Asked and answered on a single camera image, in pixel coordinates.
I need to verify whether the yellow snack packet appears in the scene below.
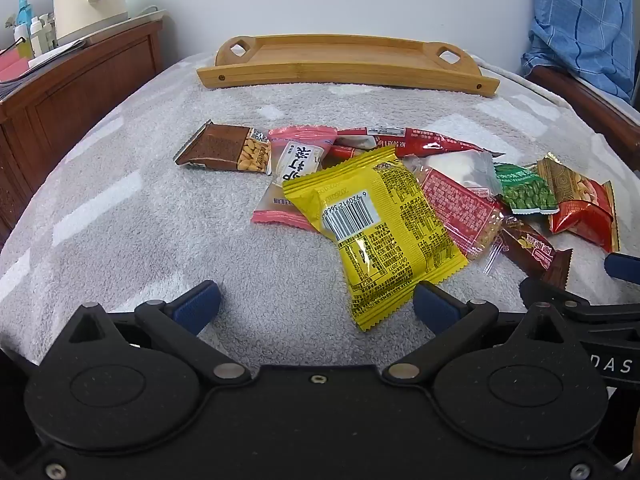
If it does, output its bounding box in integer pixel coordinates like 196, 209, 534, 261
282, 146, 470, 332

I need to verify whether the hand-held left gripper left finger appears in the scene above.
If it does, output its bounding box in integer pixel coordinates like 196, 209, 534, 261
65, 280, 253, 387

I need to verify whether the cream electric kettle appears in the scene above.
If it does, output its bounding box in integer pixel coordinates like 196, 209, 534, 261
52, 0, 128, 46

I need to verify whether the brown wooden cabinet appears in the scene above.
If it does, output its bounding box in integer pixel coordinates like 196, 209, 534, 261
0, 15, 166, 248

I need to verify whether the stack of papers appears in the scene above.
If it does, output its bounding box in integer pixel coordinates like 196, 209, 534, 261
0, 35, 91, 101

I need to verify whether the long red snack packet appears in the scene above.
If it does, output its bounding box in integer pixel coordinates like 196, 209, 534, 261
325, 126, 506, 161

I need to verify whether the wooden tray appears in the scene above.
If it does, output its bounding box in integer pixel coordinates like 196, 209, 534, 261
196, 35, 501, 98

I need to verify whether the red gold nut packet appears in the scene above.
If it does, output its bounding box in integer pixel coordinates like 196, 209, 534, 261
536, 156, 621, 253

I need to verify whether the green pea packet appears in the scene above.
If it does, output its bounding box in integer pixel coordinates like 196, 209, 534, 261
494, 162, 559, 216

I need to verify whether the blue plaid cloth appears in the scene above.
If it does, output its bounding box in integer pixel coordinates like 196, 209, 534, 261
521, 0, 640, 103

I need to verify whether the red clear cracker packet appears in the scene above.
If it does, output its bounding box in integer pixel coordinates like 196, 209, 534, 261
402, 155, 506, 276

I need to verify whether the brown wooden bed frame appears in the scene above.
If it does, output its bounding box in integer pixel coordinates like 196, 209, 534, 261
525, 65, 640, 143

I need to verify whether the dark brown chocolate packet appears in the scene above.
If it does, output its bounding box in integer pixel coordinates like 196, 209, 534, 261
500, 215, 573, 291

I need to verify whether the yellow green bottle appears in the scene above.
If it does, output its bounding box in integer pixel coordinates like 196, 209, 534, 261
14, 25, 33, 58

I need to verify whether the beige kettle tray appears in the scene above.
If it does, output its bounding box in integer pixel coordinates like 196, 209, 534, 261
55, 7, 168, 53

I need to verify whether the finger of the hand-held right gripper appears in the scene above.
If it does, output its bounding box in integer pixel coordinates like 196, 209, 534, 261
604, 252, 640, 281
519, 277, 640, 330

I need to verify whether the pink white snack packet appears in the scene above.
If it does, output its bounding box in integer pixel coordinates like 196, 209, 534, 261
251, 126, 338, 233

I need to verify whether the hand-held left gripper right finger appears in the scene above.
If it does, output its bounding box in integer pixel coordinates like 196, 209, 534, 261
382, 280, 586, 387

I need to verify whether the brown peanut bar packet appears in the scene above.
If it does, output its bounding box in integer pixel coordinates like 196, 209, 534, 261
173, 120, 273, 176

